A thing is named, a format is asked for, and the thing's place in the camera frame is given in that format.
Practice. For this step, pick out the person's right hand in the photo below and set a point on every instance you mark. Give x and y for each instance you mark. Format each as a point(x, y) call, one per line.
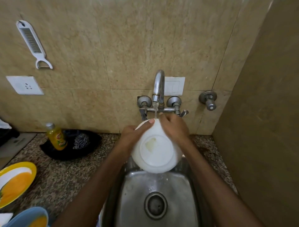
point(176, 128)

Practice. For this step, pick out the person's left hand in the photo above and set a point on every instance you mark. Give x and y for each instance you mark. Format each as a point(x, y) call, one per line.
point(128, 140)

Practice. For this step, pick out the white scalloped bowl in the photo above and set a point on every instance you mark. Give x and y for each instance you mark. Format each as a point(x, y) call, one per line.
point(158, 152)

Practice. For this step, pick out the yellow rimmed round plate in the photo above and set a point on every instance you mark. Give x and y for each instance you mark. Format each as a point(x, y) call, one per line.
point(30, 167)

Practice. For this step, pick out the black plastic dish rack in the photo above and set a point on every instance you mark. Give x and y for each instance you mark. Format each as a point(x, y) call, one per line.
point(8, 136)

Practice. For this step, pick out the white rectangular plate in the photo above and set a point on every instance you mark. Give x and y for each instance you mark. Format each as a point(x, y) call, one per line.
point(4, 218)

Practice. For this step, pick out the person's left forearm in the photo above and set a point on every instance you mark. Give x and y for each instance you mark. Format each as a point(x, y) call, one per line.
point(93, 191)

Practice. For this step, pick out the person's right forearm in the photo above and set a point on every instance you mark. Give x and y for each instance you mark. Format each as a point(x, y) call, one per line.
point(217, 191)

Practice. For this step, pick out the black oval tray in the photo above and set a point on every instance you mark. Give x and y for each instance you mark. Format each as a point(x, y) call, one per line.
point(92, 152)

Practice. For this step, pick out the yellow dish soap bottle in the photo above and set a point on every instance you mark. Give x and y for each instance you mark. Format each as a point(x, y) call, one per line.
point(56, 138)

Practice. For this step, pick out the steel wool scrubber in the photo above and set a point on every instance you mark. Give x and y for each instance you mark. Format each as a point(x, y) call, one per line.
point(81, 141)

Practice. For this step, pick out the stainless steel sink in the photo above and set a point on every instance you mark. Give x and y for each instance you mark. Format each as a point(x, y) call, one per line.
point(163, 184)

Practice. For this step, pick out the metal sink drain strainer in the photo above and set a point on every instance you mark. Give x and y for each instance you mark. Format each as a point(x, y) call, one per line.
point(155, 205)

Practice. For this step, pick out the grey drain mat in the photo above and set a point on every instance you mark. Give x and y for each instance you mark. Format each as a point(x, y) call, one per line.
point(16, 147)

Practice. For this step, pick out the white perforated plastic tray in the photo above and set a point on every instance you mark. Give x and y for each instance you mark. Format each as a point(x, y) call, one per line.
point(4, 124)

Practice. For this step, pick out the white grater peeler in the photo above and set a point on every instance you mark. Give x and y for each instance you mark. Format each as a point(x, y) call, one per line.
point(32, 42)

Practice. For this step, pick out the white switch plate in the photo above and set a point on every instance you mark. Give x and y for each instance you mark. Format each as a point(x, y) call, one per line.
point(175, 86)

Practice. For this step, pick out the chrome wall tap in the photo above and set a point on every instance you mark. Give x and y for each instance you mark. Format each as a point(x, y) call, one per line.
point(208, 100)

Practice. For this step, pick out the chrome wall faucet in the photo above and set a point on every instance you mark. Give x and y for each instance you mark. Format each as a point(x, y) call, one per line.
point(158, 81)

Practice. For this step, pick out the white wall socket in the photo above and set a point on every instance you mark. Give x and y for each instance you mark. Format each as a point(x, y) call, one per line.
point(24, 85)

